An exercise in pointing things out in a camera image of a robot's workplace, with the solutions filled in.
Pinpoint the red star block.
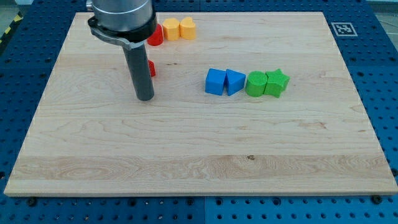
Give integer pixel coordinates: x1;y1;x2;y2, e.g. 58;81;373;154
148;60;156;77

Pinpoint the yellow hexagon block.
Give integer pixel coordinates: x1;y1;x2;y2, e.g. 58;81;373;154
162;17;180;40

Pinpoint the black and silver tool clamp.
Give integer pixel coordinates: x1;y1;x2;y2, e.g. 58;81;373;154
88;12;157;50

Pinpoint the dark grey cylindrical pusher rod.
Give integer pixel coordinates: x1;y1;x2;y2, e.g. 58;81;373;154
123;44;154;101

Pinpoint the blue cube block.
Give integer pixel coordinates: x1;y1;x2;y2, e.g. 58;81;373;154
205;68;226;95

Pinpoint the yellow heart block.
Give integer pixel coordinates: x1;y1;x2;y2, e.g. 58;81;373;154
180;17;197;40

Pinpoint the wooden board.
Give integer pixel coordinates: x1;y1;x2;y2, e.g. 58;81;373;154
4;12;397;197

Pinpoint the white fiducial marker tag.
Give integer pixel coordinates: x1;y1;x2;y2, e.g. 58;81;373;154
331;22;358;37

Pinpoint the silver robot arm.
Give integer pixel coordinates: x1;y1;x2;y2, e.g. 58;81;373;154
86;0;157;101

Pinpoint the red circle block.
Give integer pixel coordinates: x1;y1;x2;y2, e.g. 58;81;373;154
147;24;164;46

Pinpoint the blue triangle block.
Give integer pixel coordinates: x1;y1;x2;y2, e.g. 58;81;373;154
226;69;246;96

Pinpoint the green cylinder block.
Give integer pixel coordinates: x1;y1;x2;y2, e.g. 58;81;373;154
245;71;268;97

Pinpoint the green star block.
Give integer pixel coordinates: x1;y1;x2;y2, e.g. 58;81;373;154
264;68;290;98

